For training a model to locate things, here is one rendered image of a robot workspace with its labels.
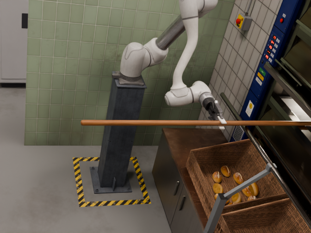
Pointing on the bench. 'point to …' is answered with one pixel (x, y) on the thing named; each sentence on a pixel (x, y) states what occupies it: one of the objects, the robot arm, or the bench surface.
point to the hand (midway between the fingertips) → (220, 122)
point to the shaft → (192, 123)
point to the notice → (249, 108)
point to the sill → (275, 100)
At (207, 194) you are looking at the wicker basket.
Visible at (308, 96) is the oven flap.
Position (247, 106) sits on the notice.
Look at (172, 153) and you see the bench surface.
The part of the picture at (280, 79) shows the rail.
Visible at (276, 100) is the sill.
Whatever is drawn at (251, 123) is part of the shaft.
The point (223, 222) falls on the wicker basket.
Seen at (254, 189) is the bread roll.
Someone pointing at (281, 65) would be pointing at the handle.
